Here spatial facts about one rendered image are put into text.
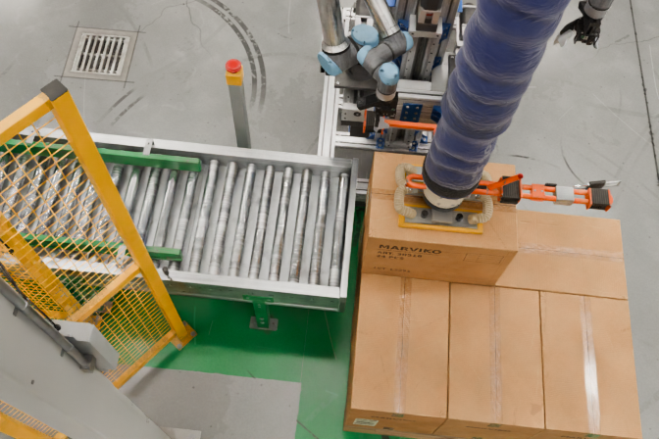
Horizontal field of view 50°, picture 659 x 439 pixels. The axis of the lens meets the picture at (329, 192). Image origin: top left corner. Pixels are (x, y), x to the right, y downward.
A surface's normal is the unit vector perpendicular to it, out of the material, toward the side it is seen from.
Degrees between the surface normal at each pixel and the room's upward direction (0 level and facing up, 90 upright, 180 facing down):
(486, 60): 84
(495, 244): 0
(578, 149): 0
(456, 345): 0
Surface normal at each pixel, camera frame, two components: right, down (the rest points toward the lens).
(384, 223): 0.04, -0.46
